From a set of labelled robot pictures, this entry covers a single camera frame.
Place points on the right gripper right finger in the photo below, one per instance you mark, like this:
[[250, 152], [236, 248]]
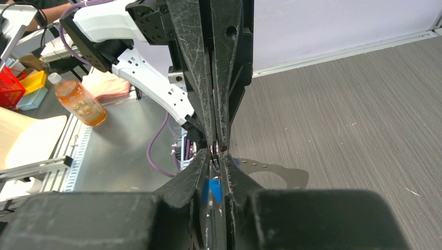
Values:
[[257, 218]]

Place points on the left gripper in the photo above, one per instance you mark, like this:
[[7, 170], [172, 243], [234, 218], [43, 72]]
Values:
[[211, 42]]

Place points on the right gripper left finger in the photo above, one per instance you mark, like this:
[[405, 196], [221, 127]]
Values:
[[171, 217]]

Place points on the blue key tag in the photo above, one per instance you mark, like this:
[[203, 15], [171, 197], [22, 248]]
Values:
[[213, 186]]

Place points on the large metal keyring disc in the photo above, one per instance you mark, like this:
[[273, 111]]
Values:
[[272, 176]]

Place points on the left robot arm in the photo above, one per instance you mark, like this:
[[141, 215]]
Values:
[[104, 33]]

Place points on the pink cloth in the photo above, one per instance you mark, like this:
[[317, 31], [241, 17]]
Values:
[[105, 85]]

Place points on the orange drink bottle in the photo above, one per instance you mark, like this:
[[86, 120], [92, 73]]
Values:
[[77, 100]]

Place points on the yellow box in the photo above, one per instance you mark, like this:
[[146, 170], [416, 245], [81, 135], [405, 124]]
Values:
[[34, 81]]

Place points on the light blue box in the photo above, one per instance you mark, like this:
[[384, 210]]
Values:
[[32, 100]]

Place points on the red plastic crate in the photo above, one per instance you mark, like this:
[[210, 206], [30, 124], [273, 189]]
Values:
[[11, 89]]

